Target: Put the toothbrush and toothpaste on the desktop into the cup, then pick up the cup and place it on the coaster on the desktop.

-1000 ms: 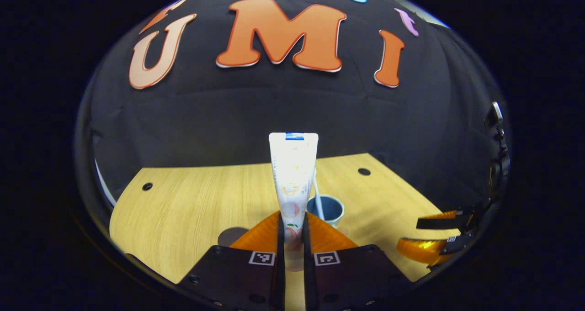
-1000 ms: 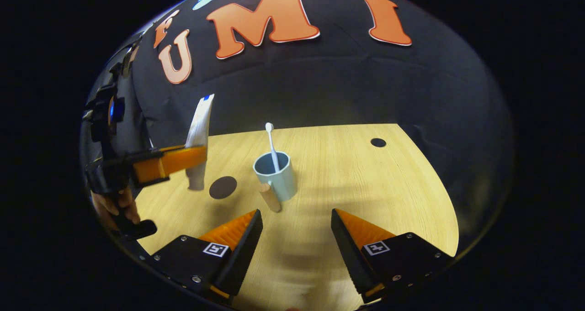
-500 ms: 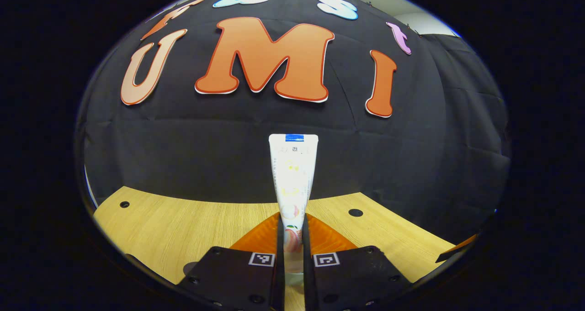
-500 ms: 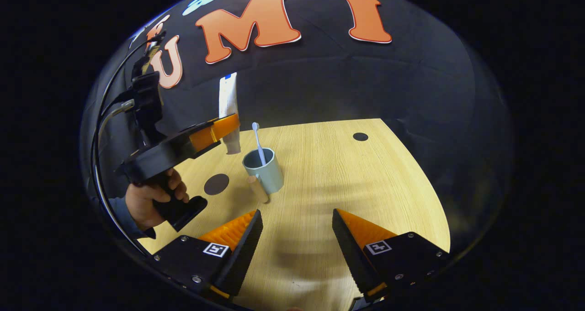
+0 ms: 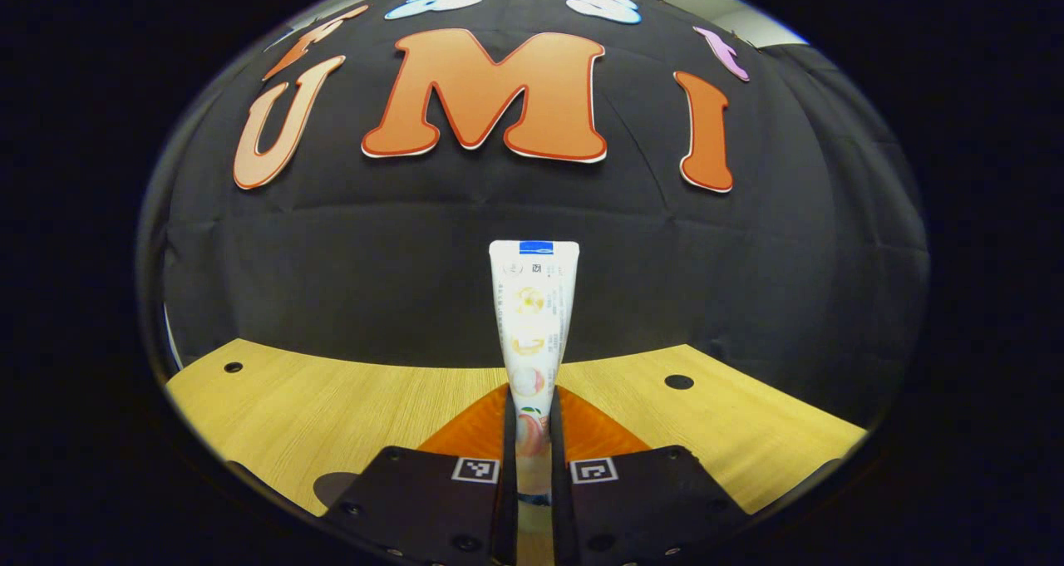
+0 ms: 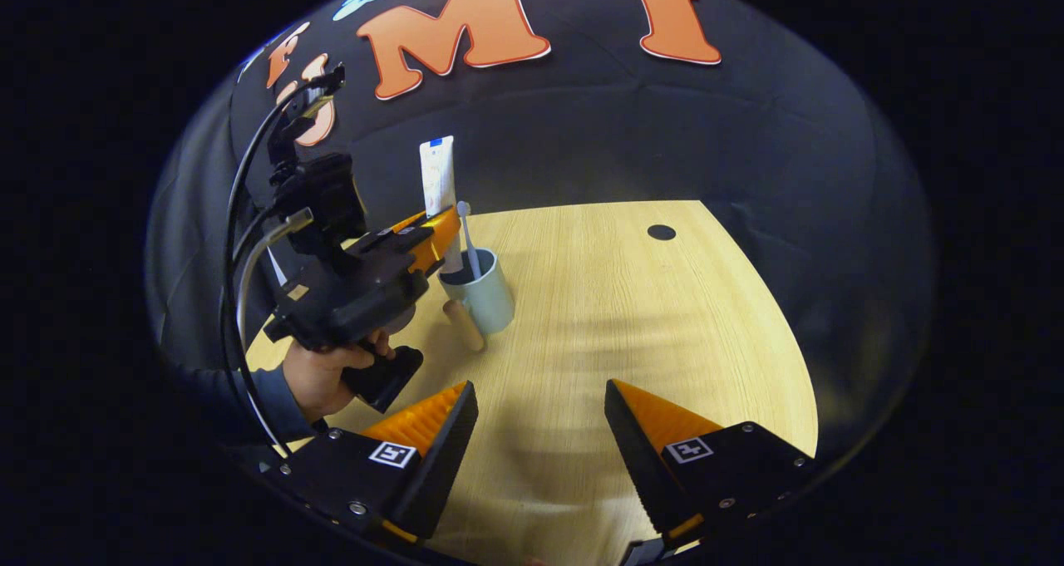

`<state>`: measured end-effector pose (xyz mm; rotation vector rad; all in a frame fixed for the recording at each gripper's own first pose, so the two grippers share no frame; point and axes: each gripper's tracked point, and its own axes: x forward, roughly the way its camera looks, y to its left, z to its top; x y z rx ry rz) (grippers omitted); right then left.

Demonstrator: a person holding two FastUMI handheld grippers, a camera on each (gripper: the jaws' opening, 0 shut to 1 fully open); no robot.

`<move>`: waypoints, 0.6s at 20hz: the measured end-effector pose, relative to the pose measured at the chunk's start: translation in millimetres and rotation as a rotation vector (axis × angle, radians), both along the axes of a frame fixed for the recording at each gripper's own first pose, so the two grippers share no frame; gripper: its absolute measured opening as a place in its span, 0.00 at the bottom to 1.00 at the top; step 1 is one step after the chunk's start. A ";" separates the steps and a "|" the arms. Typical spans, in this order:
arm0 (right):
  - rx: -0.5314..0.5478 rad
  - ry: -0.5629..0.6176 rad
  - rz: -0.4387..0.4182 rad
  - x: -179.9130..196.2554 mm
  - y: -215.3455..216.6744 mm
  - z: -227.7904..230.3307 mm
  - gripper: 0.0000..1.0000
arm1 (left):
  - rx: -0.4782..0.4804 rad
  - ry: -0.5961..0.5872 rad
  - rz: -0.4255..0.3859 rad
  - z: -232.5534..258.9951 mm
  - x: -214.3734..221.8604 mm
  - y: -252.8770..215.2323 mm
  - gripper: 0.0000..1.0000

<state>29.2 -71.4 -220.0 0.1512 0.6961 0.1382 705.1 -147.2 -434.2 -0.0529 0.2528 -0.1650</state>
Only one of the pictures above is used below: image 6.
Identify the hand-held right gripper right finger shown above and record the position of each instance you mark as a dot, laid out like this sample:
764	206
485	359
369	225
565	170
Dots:
640	466

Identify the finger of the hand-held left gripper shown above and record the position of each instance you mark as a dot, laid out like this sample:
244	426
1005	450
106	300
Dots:
432	242

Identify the white toothbrush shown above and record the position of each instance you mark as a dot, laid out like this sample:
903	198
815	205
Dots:
468	238

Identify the wooden desktop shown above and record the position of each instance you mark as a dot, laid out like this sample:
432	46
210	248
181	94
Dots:
648	325

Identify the white toothpaste tube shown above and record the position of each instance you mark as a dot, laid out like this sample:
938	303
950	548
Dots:
436	175

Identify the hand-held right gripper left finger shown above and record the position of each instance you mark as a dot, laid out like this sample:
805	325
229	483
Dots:
440	466

